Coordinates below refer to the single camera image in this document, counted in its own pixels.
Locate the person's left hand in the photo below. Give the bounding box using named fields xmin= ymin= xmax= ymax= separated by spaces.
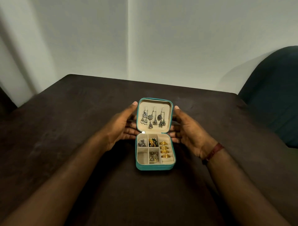
xmin=100 ymin=101 xmax=142 ymax=153

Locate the person's right hand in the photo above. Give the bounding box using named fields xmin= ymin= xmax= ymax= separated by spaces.
xmin=169 ymin=105 xmax=219 ymax=160

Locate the teal jewelry box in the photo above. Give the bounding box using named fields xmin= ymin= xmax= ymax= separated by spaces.
xmin=135 ymin=97 xmax=176 ymax=171

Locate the person's right forearm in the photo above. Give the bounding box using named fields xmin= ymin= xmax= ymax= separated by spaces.
xmin=206 ymin=149 xmax=291 ymax=226

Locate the person's left forearm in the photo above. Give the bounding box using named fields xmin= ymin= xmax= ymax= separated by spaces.
xmin=0 ymin=135 xmax=110 ymax=226

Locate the red thread wristband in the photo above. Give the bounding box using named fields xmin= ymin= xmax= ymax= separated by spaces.
xmin=201 ymin=142 xmax=225 ymax=165

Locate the dark brown curtain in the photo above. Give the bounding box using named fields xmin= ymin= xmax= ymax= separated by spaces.
xmin=0 ymin=86 xmax=18 ymax=118

